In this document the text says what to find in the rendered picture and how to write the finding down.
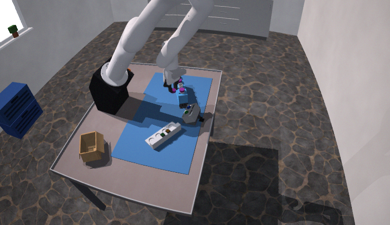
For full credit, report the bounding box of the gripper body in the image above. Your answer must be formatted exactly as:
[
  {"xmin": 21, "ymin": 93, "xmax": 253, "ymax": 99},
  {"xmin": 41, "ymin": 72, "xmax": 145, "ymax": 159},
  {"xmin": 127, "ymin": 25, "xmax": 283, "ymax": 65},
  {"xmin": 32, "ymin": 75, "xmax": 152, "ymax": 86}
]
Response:
[{"xmin": 163, "ymin": 69, "xmax": 180, "ymax": 85}]

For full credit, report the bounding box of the blue flat mat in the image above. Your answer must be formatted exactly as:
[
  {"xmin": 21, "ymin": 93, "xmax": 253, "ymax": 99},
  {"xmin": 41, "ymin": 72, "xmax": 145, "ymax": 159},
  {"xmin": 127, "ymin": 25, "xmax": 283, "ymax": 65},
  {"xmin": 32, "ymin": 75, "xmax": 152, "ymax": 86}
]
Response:
[{"xmin": 111, "ymin": 72, "xmax": 212, "ymax": 175}]

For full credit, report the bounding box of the grey control panel with blue and green buttons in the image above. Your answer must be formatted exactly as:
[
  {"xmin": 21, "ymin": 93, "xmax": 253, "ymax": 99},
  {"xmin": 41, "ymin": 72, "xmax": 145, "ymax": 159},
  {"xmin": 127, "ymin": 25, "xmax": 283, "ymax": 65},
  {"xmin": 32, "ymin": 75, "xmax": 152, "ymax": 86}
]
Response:
[{"xmin": 182, "ymin": 103, "xmax": 204, "ymax": 125}]

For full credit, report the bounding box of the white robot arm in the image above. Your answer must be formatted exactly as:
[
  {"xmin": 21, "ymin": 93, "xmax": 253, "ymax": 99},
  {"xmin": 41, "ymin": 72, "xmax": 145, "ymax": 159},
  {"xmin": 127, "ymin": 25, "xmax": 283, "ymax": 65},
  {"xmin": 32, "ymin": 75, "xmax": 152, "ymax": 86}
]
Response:
[{"xmin": 101, "ymin": 0, "xmax": 214, "ymax": 86}]

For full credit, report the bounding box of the open brown cardboard box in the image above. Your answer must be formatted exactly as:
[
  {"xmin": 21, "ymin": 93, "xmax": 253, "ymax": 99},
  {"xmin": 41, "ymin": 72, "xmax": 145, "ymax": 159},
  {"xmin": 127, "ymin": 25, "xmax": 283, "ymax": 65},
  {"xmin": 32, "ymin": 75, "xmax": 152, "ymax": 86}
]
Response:
[{"xmin": 79, "ymin": 131, "xmax": 105, "ymax": 162}]

